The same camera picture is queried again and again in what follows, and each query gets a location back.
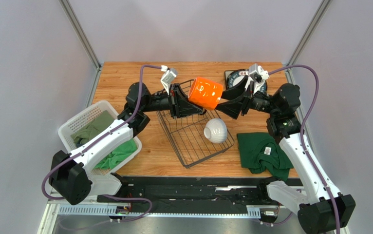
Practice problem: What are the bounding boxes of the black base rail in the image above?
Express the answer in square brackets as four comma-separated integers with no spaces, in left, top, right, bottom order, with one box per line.
[66,175,323,216]

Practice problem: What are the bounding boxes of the white plastic basket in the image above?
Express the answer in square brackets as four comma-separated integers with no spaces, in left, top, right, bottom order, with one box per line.
[58,100,142,175]

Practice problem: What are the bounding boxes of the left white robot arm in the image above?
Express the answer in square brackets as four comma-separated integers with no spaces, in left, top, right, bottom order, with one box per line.
[42,82,205,205]

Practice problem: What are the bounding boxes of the purple cable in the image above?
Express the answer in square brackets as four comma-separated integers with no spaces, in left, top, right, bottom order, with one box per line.
[260,64,341,234]
[41,64,168,223]

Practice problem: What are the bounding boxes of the dark green folded cloth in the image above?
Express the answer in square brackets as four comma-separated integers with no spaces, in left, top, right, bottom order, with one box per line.
[237,132,293,181]

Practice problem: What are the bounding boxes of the white green-rimmed round plate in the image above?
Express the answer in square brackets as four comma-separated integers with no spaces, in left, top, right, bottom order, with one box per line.
[224,69,268,94]

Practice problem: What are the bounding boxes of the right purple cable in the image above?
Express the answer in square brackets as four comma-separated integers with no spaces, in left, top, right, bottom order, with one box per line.
[260,64,341,234]

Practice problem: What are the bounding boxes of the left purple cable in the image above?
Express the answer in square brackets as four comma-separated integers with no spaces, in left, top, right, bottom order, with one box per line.
[41,64,168,223]

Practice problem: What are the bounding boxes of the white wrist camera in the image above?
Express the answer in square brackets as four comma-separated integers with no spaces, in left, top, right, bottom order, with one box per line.
[248,63,270,84]
[160,65,178,93]

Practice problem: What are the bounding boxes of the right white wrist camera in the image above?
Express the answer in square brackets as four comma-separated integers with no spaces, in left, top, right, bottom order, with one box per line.
[248,63,270,84]

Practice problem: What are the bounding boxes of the bright green towel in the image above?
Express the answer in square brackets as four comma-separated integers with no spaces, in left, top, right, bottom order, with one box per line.
[94,139,137,170]

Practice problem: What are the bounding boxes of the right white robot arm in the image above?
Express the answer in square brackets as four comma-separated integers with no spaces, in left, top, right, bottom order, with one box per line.
[216,77,356,234]

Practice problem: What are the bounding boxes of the white ribbed bowl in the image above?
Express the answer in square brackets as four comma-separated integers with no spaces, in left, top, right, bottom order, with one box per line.
[204,118,228,144]

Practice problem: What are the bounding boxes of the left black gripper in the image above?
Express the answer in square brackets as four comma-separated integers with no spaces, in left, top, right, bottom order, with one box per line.
[141,84,203,119]

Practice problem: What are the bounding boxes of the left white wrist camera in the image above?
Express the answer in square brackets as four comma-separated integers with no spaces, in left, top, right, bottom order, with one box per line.
[160,65,178,93]

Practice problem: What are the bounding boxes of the black wire dish rack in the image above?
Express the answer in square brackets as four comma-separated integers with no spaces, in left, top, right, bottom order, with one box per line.
[155,79,235,169]

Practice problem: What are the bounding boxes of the square floral plate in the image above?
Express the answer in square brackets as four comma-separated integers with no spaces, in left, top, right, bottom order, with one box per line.
[224,70,239,89]

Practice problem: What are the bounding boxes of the orange mug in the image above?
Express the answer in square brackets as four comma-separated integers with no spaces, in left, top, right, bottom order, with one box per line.
[188,77,224,110]

